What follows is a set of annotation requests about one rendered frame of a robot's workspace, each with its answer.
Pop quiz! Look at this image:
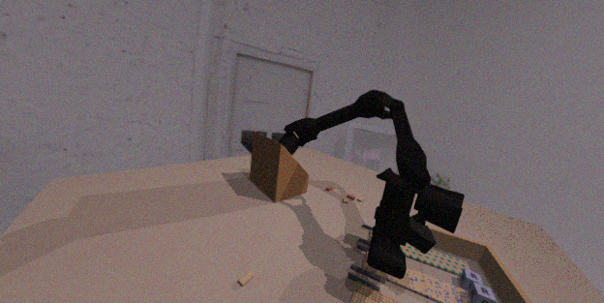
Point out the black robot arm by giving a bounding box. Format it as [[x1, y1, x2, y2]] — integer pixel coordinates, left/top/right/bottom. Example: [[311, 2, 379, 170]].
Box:
[[278, 90, 465, 254]]

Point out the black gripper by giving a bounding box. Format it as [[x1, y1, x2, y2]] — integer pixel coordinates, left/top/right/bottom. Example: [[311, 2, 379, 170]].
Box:
[[367, 202, 410, 279]]

